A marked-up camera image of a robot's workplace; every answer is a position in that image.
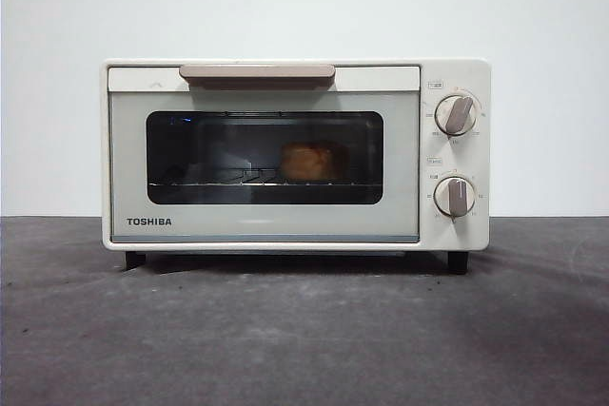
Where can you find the cream temperature knob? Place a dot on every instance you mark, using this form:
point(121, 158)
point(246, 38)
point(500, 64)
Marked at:
point(456, 115)

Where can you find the cream timer knob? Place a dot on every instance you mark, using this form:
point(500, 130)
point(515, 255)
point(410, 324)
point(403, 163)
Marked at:
point(455, 196)

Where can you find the cream Toshiba toaster oven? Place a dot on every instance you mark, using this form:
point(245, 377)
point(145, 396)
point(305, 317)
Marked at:
point(456, 74)

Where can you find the golden bread loaf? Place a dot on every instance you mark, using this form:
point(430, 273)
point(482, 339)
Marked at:
point(311, 161)

